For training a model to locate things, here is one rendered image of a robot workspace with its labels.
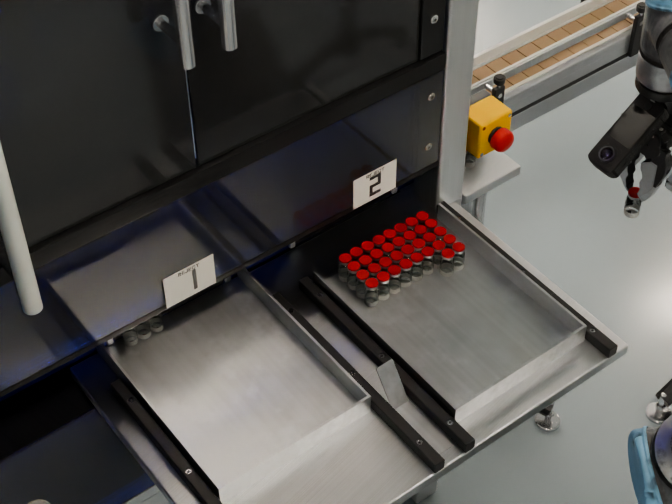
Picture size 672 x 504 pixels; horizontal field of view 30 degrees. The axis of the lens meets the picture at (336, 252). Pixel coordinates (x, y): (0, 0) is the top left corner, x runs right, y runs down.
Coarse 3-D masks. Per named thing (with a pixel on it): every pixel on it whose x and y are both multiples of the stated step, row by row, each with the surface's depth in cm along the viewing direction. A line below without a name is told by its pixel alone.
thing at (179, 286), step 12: (192, 264) 179; (204, 264) 181; (180, 276) 179; (192, 276) 181; (204, 276) 182; (168, 288) 179; (180, 288) 180; (192, 288) 182; (204, 288) 184; (168, 300) 180; (180, 300) 182
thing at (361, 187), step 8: (384, 168) 194; (392, 168) 196; (368, 176) 193; (384, 176) 195; (392, 176) 197; (360, 184) 193; (368, 184) 194; (384, 184) 197; (392, 184) 198; (360, 192) 194; (368, 192) 195; (384, 192) 198; (360, 200) 195; (368, 200) 197
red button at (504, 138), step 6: (498, 132) 205; (504, 132) 204; (510, 132) 205; (492, 138) 205; (498, 138) 204; (504, 138) 204; (510, 138) 205; (492, 144) 205; (498, 144) 205; (504, 144) 205; (510, 144) 206; (498, 150) 206; (504, 150) 206
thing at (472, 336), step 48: (480, 240) 202; (336, 288) 199; (432, 288) 198; (480, 288) 198; (528, 288) 196; (384, 336) 191; (432, 336) 191; (480, 336) 191; (528, 336) 191; (576, 336) 188; (432, 384) 181; (480, 384) 185
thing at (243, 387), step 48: (240, 288) 199; (192, 336) 192; (240, 336) 192; (288, 336) 192; (144, 384) 185; (192, 384) 185; (240, 384) 185; (288, 384) 185; (336, 384) 185; (192, 432) 179; (240, 432) 179; (288, 432) 179; (240, 480) 170
